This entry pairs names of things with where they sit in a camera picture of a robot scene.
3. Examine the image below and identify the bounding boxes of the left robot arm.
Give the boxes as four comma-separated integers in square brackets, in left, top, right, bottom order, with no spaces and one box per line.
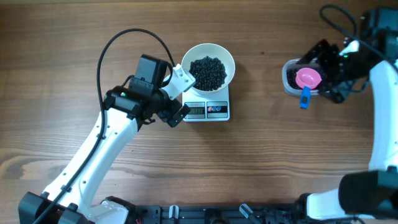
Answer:
[18,55,195,223]

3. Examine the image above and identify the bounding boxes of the white digital kitchen scale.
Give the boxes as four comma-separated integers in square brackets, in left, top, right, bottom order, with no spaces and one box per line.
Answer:
[182,87,230,122]

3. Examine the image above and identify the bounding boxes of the pink scoop blue handle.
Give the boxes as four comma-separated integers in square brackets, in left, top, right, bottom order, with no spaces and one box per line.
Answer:
[295,68,322,110]

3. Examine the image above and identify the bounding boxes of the black beans in bowl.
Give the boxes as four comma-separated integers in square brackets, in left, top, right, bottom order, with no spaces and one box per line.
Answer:
[189,56,227,91]

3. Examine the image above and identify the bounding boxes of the clear plastic bean container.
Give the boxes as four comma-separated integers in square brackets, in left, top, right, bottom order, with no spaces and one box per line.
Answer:
[282,58,323,96]

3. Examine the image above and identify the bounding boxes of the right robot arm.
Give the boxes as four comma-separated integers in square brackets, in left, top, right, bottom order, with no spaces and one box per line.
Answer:
[297,4,397,222]

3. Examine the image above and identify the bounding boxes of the black beans in container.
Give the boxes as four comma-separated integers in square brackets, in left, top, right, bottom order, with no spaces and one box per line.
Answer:
[286,68,300,90]

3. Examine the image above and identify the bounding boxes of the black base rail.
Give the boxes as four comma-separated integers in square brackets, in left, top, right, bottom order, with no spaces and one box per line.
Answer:
[73,203,352,224]

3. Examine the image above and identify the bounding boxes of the white bowl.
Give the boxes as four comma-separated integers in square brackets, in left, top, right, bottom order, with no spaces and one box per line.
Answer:
[182,43,236,95]

